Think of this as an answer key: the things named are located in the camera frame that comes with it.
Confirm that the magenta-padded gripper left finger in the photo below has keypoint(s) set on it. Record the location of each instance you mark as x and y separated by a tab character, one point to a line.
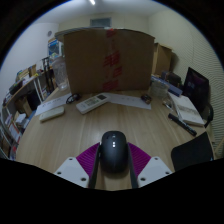
81	166

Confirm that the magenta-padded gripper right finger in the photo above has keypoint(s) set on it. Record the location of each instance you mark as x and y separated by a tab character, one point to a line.
141	163

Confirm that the black computer mouse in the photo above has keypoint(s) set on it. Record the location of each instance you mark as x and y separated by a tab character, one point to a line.
114	150

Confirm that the black mouse pad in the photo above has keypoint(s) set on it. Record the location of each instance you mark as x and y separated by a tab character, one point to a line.
192	151

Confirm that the black marker pen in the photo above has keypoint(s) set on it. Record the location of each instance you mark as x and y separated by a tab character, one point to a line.
181	124

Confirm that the white paper sheet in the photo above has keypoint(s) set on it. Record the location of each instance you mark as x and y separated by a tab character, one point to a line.
130	100
50	106

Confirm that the small dark gadget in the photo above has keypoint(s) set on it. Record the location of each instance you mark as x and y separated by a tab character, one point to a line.
146	98

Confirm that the clear plastic container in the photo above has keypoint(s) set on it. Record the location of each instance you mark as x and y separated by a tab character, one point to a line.
158	88

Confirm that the blue book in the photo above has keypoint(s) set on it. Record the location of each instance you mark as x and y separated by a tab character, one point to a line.
168	86

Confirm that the shelf unit with books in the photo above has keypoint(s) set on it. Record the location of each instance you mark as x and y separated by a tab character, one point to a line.
16	103

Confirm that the clear plastic jug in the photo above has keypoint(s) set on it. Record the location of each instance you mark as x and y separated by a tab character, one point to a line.
60	76

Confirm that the black office chair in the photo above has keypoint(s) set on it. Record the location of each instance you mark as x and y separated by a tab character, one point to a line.
196	88

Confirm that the small brown cardboard box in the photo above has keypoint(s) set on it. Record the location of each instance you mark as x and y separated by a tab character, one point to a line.
162	59

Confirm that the large brown cardboard box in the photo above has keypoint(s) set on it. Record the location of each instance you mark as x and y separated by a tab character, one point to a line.
106	60

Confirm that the grey door window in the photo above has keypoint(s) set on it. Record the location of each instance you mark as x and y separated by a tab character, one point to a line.
100	22

